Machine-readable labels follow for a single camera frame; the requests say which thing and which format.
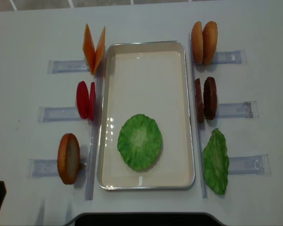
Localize red tomato slice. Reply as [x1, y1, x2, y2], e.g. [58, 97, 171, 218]
[76, 81, 89, 119]
[88, 82, 96, 121]

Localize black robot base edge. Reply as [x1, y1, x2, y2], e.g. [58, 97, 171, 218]
[71, 213, 222, 226]

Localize green lettuce leaf on tray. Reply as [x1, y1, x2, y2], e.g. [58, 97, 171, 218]
[117, 114, 162, 171]

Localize left orange cheese slice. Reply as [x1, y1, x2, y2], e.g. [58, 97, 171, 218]
[83, 24, 95, 75]

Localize orange cheese slice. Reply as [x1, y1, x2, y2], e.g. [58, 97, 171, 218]
[83, 24, 95, 75]
[93, 26, 106, 74]

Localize right orange cheese slice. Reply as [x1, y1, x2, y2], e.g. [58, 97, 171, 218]
[93, 26, 106, 74]

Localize green lettuce leaf standing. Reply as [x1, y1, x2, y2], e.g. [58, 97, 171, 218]
[202, 128, 229, 195]

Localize left brown meat patty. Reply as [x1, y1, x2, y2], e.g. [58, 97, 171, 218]
[194, 78, 205, 123]

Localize brown meat patty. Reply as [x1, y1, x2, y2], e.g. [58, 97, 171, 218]
[203, 77, 217, 120]
[194, 78, 205, 123]

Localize right brown meat patty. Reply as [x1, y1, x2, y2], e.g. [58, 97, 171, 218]
[203, 77, 217, 120]

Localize clear holder bottom left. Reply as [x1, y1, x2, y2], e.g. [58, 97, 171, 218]
[27, 158, 88, 178]

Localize clear holder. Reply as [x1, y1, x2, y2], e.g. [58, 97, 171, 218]
[37, 107, 82, 122]
[211, 49, 247, 65]
[27, 158, 88, 178]
[229, 154, 271, 175]
[47, 60, 89, 74]
[216, 101, 258, 118]

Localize bun half bottom left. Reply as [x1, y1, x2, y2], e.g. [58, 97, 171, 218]
[57, 133, 80, 185]

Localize bun half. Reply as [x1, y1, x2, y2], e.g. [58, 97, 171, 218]
[202, 21, 218, 65]
[191, 21, 203, 65]
[57, 133, 80, 185]

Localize clear holder middle left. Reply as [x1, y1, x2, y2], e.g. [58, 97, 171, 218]
[37, 107, 82, 122]

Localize clear holder top left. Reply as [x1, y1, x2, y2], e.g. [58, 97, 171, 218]
[47, 60, 89, 74]

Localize white rectangular metal tray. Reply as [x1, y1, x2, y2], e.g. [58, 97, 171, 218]
[97, 41, 195, 190]

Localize left bun half top right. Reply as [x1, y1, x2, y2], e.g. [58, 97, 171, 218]
[191, 21, 203, 65]

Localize clear holder bottom right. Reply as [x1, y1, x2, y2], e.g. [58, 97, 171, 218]
[229, 154, 271, 175]

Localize clear holder middle right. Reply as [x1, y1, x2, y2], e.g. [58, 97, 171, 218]
[216, 101, 258, 118]

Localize clear holder top right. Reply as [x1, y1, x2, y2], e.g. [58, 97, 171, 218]
[211, 49, 247, 65]

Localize clear left long rail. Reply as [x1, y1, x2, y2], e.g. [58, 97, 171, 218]
[85, 68, 105, 201]

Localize clear long rail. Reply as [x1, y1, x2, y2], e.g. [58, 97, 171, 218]
[85, 68, 105, 201]
[188, 32, 208, 199]

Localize clear right long rail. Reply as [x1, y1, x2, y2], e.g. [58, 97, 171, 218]
[188, 32, 208, 199]

